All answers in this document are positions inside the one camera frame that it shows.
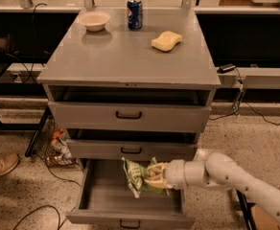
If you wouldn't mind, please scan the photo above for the wire basket with snacks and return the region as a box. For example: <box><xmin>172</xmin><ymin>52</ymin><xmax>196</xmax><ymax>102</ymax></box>
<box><xmin>35</xmin><ymin>118</ymin><xmax>77</xmax><ymax>167</ymax></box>

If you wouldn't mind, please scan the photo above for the black power adapter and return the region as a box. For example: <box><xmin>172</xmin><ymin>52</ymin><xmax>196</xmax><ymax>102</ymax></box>
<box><xmin>218</xmin><ymin>63</ymin><xmax>236</xmax><ymax>74</ymax></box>

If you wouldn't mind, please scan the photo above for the white paper bowl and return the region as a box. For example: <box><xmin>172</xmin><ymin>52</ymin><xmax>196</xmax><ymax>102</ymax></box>
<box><xmin>79</xmin><ymin>11</ymin><xmax>110</xmax><ymax>32</ymax></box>

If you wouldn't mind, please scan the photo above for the grey bottom drawer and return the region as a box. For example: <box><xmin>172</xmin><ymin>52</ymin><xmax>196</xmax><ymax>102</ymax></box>
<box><xmin>66</xmin><ymin>159</ymin><xmax>195</xmax><ymax>230</ymax></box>

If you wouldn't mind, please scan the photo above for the black floor cable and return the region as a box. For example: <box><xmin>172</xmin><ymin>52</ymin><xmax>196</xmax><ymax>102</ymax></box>
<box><xmin>12</xmin><ymin>158</ymin><xmax>82</xmax><ymax>230</ymax></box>

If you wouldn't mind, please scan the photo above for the black table leg frame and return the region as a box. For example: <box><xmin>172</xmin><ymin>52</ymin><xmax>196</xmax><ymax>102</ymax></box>
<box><xmin>0</xmin><ymin>97</ymin><xmax>51</xmax><ymax>157</ymax></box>

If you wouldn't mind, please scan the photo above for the brown cardboard box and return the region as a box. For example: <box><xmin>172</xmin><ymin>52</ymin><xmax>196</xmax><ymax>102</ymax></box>
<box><xmin>251</xmin><ymin>188</ymin><xmax>280</xmax><ymax>230</ymax></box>

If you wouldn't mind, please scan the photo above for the blue pepsi can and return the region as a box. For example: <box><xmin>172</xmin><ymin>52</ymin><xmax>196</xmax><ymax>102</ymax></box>
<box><xmin>127</xmin><ymin>0</ymin><xmax>143</xmax><ymax>31</ymax></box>

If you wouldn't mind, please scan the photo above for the tan leather shoe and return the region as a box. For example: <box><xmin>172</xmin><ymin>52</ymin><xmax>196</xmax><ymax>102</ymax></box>
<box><xmin>0</xmin><ymin>153</ymin><xmax>19</xmax><ymax>176</ymax></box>

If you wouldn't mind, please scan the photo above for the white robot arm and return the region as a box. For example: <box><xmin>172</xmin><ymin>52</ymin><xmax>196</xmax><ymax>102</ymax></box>
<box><xmin>144</xmin><ymin>152</ymin><xmax>280</xmax><ymax>223</ymax></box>

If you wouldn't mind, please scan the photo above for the black metal cart frame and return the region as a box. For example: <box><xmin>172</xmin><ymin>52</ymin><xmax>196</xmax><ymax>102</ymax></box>
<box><xmin>237</xmin><ymin>191</ymin><xmax>257</xmax><ymax>230</ymax></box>

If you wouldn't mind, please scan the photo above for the green jalapeno chip bag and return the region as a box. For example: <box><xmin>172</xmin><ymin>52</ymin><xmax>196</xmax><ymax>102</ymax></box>
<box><xmin>122</xmin><ymin>157</ymin><xmax>169</xmax><ymax>198</ymax></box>

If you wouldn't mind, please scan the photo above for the grey middle drawer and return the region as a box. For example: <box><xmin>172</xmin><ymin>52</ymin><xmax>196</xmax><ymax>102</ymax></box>
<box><xmin>66</xmin><ymin>128</ymin><xmax>198</xmax><ymax>161</ymax></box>

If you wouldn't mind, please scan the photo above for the grey drawer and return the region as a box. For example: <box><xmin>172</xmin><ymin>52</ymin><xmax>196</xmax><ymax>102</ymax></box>
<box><xmin>66</xmin><ymin>159</ymin><xmax>195</xmax><ymax>230</ymax></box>
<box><xmin>47</xmin><ymin>85</ymin><xmax>213</xmax><ymax>134</ymax></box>
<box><xmin>66</xmin><ymin>128</ymin><xmax>198</xmax><ymax>161</ymax></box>

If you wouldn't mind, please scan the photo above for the grey top drawer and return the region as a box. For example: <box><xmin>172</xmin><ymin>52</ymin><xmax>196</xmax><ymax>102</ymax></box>
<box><xmin>47</xmin><ymin>85</ymin><xmax>213</xmax><ymax>134</ymax></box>

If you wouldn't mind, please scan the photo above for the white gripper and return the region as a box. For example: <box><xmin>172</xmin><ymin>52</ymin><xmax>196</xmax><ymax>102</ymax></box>
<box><xmin>145</xmin><ymin>160</ymin><xmax>186</xmax><ymax>190</ymax></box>

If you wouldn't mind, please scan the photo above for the grey drawer cabinet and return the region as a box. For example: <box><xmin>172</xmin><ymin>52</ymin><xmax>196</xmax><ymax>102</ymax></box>
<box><xmin>36</xmin><ymin>7</ymin><xmax>222</xmax><ymax>177</ymax></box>

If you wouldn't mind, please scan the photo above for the yellow sponge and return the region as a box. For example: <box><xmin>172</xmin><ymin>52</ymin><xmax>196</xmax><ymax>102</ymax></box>
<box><xmin>151</xmin><ymin>31</ymin><xmax>182</xmax><ymax>52</ymax></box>

